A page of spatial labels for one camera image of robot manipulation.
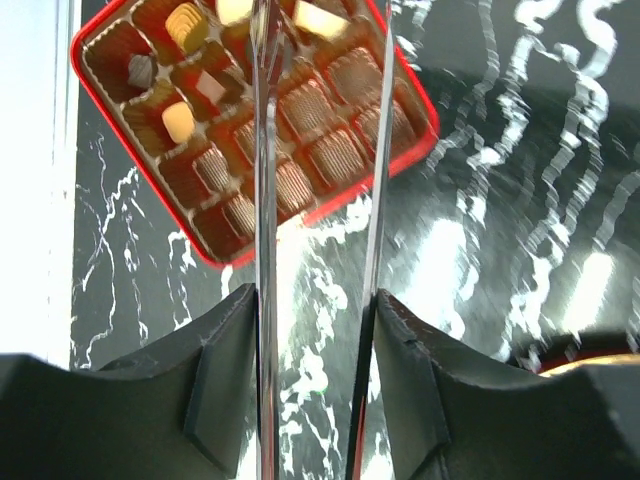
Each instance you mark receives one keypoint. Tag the red compartment chocolate box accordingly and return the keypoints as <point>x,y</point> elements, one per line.
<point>326,120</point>

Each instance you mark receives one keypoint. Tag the dark round chocolate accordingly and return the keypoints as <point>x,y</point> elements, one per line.
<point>142,71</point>

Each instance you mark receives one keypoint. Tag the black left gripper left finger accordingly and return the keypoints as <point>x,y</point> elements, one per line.
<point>173,409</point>

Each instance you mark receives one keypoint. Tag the white rectangular chocolate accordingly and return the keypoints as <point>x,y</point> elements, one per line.
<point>230,12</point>
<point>317,21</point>

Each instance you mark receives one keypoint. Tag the white oval chocolate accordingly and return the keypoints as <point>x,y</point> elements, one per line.
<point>179,122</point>

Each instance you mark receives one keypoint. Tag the cream square chocolate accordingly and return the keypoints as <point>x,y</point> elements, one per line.
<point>187,27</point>

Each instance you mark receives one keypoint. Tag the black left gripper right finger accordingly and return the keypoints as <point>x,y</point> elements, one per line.
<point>454,413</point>

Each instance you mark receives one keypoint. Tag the round red lacquer tray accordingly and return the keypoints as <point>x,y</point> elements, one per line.
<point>560,349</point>

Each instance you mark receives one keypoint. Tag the brown striped rectangular chocolate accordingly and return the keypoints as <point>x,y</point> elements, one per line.
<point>210,88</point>

